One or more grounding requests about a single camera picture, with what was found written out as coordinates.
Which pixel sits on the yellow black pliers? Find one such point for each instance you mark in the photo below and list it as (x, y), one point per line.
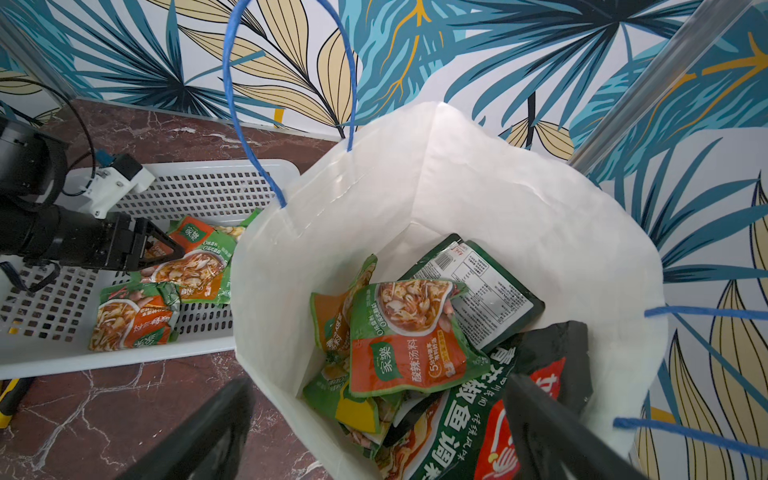
(12, 393)

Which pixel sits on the right aluminium corner post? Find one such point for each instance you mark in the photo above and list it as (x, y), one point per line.
(705, 26)

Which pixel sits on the large dark seasoning packet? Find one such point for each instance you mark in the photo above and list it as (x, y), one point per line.
(495, 306)

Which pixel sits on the green orange condiment packet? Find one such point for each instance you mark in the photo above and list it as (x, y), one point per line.
(202, 275)

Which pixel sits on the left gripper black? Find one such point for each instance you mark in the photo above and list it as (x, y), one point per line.
(128, 244)

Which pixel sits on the red green soup packet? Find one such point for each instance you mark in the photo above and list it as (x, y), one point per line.
(404, 336)

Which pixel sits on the left aluminium corner post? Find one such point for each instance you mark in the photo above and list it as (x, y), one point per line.
(30, 57)

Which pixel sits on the white blue checkered paper bag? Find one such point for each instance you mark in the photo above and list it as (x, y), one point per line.
(661, 248)

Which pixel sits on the aluminium corner post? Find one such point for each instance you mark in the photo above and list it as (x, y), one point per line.
(30, 57)
(705, 26)

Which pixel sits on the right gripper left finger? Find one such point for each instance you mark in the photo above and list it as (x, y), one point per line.
(207, 445)

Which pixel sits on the large green red packet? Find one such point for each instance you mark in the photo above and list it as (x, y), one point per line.
(463, 432)

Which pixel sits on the orange green basket packet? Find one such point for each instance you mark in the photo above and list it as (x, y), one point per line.
(133, 315)

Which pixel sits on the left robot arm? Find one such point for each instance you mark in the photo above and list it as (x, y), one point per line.
(36, 229)

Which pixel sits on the green orange soup packet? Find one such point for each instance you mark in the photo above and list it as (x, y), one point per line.
(330, 314)

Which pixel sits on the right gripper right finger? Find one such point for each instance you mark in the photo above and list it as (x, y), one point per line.
(551, 443)

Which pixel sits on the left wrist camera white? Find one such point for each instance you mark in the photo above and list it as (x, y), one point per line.
(116, 176)

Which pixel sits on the yellow green condiment packet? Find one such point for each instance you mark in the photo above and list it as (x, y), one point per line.
(364, 421)

